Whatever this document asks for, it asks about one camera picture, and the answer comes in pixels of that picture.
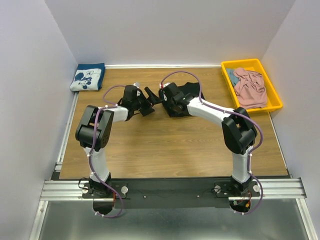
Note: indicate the light blue garment in bin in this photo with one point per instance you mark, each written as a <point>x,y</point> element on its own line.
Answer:
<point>233,79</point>

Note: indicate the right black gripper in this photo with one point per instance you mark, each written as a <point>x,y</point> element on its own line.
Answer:
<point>170,113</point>

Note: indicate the pink t-shirt in bin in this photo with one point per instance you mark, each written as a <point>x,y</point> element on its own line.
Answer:
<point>250,91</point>

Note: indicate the black t-shirt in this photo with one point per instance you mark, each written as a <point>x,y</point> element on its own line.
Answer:
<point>192,88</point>

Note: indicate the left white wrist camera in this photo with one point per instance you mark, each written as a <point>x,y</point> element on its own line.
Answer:
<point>130,91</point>

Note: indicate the yellow plastic bin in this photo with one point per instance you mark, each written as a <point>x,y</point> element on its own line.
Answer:
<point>274,102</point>

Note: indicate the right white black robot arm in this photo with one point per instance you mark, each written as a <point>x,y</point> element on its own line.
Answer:
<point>239,132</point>

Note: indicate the aluminium frame rail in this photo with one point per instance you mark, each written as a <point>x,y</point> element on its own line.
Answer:
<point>69,190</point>

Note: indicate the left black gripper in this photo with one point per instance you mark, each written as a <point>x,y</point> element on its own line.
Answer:
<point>152,98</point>

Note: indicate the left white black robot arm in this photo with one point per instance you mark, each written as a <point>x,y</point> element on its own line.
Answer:
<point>94,129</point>

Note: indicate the folded blue cartoon t-shirt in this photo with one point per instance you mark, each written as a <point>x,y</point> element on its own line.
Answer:
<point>88,77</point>

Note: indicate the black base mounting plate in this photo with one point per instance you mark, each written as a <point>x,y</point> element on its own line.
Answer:
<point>219,197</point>

